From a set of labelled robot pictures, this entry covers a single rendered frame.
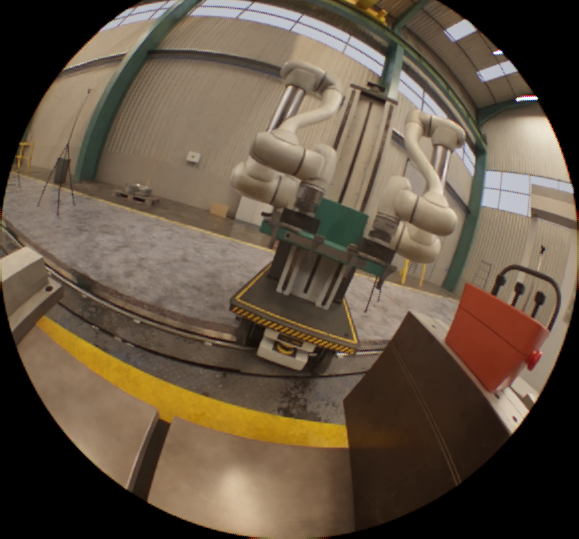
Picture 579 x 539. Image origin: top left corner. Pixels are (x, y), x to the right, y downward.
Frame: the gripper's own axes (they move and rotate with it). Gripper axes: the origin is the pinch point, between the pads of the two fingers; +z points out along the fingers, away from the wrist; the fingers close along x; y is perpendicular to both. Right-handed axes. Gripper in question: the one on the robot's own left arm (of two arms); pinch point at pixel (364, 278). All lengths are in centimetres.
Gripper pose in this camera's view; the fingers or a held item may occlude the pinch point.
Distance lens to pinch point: 68.1
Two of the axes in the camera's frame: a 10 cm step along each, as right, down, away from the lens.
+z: -3.3, 9.2, 2.0
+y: -1.4, 1.5, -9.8
